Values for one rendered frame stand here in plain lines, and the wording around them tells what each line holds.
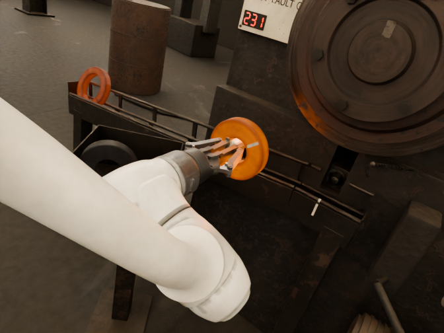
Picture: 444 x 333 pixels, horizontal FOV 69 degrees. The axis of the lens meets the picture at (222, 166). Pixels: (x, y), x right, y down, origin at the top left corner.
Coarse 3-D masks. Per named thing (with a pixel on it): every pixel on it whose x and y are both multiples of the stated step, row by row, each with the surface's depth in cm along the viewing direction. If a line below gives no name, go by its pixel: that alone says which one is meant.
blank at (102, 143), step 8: (96, 144) 83; (104, 144) 82; (112, 144) 83; (120, 144) 85; (88, 152) 83; (96, 152) 83; (104, 152) 83; (112, 152) 84; (120, 152) 84; (128, 152) 85; (88, 160) 84; (96, 160) 84; (112, 160) 85; (120, 160) 85; (128, 160) 85; (136, 160) 87; (96, 168) 87
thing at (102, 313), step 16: (96, 128) 95; (112, 128) 98; (80, 144) 85; (128, 144) 100; (144, 144) 100; (160, 144) 100; (176, 144) 100; (128, 272) 109; (128, 288) 112; (112, 304) 126; (128, 304) 116; (144, 304) 129; (96, 320) 118; (112, 320) 120; (128, 320) 121; (144, 320) 123
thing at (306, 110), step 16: (304, 0) 77; (304, 16) 78; (288, 48) 83; (288, 64) 84; (304, 96) 84; (304, 112) 85; (320, 128) 84; (352, 144) 80; (368, 144) 78; (384, 144) 76; (400, 144) 74; (416, 144) 72; (432, 144) 70
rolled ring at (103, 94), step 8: (88, 72) 143; (96, 72) 140; (104, 72) 140; (80, 80) 145; (88, 80) 145; (104, 80) 137; (80, 88) 144; (104, 88) 137; (96, 96) 139; (104, 96) 139
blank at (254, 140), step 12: (228, 120) 76; (240, 120) 75; (216, 132) 79; (228, 132) 77; (240, 132) 75; (252, 132) 73; (252, 144) 74; (264, 144) 74; (252, 156) 75; (264, 156) 75; (240, 168) 79; (252, 168) 77
